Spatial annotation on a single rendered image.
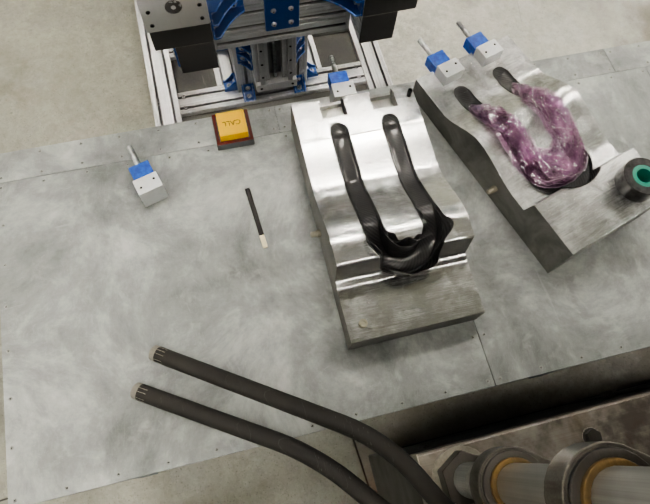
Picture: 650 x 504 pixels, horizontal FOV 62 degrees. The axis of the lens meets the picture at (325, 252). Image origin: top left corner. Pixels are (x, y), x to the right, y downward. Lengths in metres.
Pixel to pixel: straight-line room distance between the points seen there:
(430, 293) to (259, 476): 0.99
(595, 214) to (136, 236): 0.90
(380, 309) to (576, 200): 0.44
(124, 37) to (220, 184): 1.47
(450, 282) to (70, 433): 0.74
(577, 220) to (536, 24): 1.71
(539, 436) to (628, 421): 0.18
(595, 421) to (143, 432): 0.83
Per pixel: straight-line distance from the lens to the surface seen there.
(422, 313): 1.02
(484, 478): 0.83
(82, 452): 1.09
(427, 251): 1.05
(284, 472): 1.83
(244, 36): 1.51
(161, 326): 1.09
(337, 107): 1.19
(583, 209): 1.15
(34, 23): 2.72
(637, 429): 1.22
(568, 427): 1.16
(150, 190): 1.13
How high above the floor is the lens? 1.83
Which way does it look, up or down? 69 degrees down
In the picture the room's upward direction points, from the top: 8 degrees clockwise
